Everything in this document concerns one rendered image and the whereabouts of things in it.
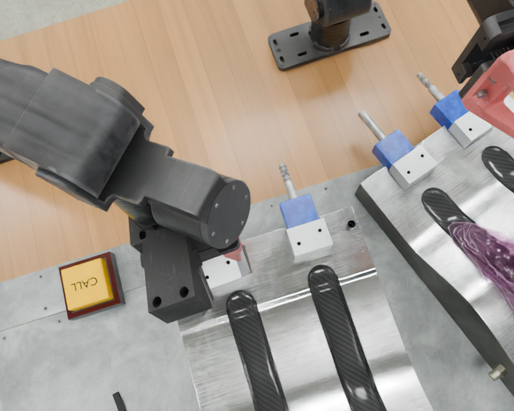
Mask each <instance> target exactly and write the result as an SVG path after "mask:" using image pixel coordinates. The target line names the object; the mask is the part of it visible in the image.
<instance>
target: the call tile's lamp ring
mask: <svg viewBox="0 0 514 411"><path fill-rule="evenodd" d="M103 258H106V260H107V264H108V268H109V275H110V279H111V283H112V287H113V294H114V298H115V300H113V301H110V302H107V303H102V304H100V305H97V306H94V307H90V308H87V309H84V310H81V311H79V312H74V313H72V311H70V310H69V309H68V305H67V301H66V296H65V292H64V283H63V279H62V274H61V270H63V269H66V268H69V267H73V266H77V265H79V264H82V263H86V262H90V261H92V260H95V259H103ZM59 271H60V279H61V284H62V289H63V294H64V301H65V306H66V311H67V316H68V320H69V319H72V318H74V317H77V316H82V315H85V314H87V313H90V312H95V311H98V310H100V309H103V308H106V307H111V306H113V305H116V304H119V303H121V301H120V297H119V293H118V289H117V282H116V278H115V275H114V270H113V264H112V259H111V256H110V252H107V253H104V254H100V255H96V256H94V257H91V258H88V259H83V260H81V261H78V262H76V263H70V264H68V265H65V266H63V267H59Z"/></svg>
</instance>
